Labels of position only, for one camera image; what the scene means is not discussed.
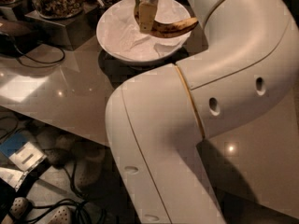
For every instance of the blue and white box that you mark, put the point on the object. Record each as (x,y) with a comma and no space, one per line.
(22,152)

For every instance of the dark brown device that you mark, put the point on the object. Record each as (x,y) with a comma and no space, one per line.
(17,37)

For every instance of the white paper liner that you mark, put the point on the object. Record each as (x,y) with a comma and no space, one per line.
(130,38)

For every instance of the spotted yellow banana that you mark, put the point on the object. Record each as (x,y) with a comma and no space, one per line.
(167,30)

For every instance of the grey clog shoe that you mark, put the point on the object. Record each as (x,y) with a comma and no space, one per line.
(89,168)

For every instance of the metal stand block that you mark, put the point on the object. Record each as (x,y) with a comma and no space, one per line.
(16,11)
(69,33)

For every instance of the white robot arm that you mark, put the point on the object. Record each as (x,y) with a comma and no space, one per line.
(155,120)

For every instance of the white ceramic bowl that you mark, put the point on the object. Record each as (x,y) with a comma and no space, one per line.
(140,55)

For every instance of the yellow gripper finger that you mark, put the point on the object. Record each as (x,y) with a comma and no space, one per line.
(147,14)

